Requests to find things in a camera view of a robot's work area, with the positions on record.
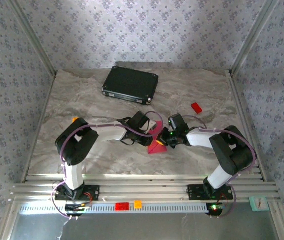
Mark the pink paper sheet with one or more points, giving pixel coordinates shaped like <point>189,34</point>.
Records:
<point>158,149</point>

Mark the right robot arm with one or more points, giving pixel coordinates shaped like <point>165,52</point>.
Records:
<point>219,175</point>

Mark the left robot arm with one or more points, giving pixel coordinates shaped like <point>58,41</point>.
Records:
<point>77,172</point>

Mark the shiny metal sheet panel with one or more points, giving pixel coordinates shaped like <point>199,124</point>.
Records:
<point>144,227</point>

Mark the red toy brick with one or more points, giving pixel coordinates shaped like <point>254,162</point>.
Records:
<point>196,108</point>

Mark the black hard case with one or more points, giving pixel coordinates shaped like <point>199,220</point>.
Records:
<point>130,83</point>

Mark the orange toy cube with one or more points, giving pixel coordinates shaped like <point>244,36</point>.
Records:
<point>75,119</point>

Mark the small orange block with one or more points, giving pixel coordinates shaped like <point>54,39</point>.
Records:
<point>137,204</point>

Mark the shiny red rectangular block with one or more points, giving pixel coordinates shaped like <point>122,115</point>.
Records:
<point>121,206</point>

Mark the right controller board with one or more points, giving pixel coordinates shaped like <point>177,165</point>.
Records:
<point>215,208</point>

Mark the small teal clock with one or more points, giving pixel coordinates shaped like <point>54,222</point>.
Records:
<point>258,203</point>

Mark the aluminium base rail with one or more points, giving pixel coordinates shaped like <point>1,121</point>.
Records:
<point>144,187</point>

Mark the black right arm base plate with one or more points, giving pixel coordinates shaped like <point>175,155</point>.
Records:
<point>194,192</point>

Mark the aluminium side rail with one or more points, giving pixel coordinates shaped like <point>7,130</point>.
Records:
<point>42,112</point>
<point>242,112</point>

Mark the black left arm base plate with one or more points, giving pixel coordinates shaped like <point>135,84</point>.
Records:
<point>94,192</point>

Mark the aluminium corner post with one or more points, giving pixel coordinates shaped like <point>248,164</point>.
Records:
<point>252,37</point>
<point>33,37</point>

